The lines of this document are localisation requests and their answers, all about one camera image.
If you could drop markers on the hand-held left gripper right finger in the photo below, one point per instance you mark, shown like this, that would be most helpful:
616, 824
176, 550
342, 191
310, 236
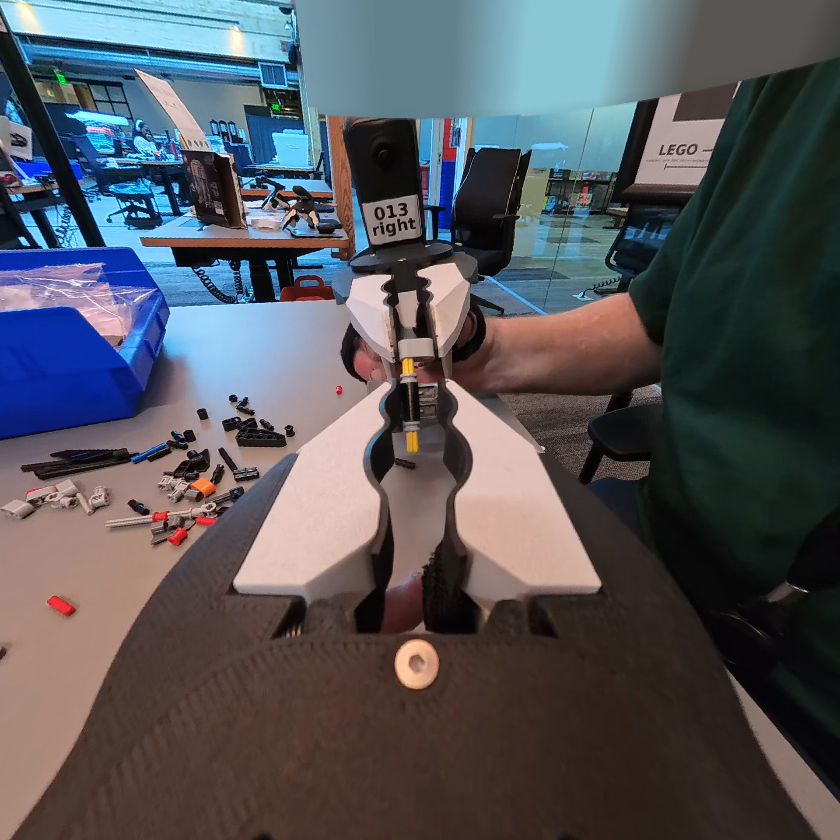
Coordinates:
518, 518

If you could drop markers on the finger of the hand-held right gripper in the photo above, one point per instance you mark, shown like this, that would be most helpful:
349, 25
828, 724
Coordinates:
453, 308
371, 321

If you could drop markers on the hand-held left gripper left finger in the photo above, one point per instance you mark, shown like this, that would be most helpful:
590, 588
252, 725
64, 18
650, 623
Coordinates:
315, 518

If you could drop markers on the light grey lego connector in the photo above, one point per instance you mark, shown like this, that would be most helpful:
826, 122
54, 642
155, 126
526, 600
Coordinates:
415, 348

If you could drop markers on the yellow axle lego assembly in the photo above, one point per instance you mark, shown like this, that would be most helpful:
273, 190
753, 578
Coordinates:
413, 400

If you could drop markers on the black triangular lego beam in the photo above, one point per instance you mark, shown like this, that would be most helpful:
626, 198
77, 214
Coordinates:
261, 438

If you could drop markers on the pile of lego pieces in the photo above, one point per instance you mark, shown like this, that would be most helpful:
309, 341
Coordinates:
72, 459

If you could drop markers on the person's right forearm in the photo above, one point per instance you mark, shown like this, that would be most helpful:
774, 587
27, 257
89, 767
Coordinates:
577, 341

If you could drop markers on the red lego pin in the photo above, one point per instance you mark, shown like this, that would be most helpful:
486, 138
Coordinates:
60, 605

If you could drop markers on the person's right hand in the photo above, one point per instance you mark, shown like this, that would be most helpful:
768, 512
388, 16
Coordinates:
482, 367

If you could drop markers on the black white desk device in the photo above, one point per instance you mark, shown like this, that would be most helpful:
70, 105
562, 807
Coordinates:
305, 207

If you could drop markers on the black mesh chair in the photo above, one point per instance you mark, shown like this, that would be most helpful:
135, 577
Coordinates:
623, 433

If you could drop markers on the brown wooden desk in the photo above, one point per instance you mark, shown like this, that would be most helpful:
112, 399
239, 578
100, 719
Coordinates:
243, 239

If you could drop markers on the cardboard box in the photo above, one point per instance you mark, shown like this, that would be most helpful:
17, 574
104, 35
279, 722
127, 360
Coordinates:
210, 190

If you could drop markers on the tan cardboard sheet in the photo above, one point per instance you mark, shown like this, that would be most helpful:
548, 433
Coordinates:
174, 108

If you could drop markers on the blue plastic bin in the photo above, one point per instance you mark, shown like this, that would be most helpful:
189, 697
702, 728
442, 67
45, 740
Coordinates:
65, 380

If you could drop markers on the person's torso green shirt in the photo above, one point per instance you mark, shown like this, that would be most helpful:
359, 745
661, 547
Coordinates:
754, 328

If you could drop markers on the black metal stand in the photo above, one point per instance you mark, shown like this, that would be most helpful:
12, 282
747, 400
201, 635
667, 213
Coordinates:
52, 138

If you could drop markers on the wooden post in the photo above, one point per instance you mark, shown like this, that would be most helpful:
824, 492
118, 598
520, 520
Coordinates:
334, 197

